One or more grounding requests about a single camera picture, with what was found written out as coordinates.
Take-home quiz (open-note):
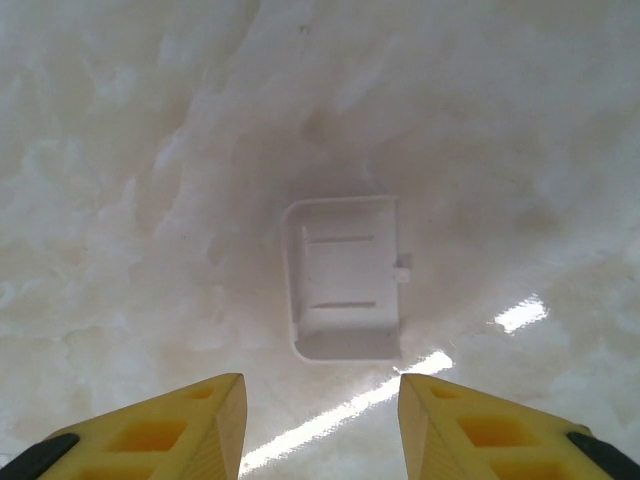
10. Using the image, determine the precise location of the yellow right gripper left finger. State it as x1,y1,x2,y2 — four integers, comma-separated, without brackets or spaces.
12,372,249,480

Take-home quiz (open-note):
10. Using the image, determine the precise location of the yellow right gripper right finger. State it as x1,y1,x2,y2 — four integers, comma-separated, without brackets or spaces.
399,373,640,480

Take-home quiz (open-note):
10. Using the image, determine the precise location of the white battery cover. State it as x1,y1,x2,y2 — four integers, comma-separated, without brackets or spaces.
281,194,415,362

